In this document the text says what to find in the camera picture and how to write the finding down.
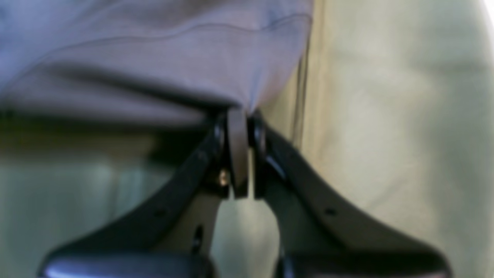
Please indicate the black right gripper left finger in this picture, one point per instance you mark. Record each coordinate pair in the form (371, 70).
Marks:
(170, 234)

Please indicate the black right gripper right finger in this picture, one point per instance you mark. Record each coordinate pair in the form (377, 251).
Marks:
(323, 235)

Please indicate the grey t-shirt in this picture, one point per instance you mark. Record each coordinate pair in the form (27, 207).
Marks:
(147, 62)

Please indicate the green table cloth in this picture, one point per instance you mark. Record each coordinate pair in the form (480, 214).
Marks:
(391, 102)

